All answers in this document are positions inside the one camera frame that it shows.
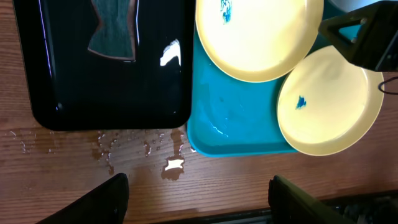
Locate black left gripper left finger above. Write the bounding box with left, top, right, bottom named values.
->
left=40, top=173, right=129, bottom=224

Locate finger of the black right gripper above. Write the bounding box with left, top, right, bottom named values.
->
left=318, top=1, right=397, bottom=72

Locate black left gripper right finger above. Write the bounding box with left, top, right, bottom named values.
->
left=268, top=175, right=354, bottom=224

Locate yellow plate with blue stain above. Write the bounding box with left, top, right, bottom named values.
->
left=195, top=0, right=324, bottom=83

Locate black rectangular water tray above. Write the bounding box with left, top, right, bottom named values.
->
left=13, top=0, right=195, bottom=131

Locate light blue plate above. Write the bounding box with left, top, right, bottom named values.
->
left=329, top=0, right=380, bottom=12

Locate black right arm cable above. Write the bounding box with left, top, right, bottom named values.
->
left=377, top=76, right=398, bottom=96

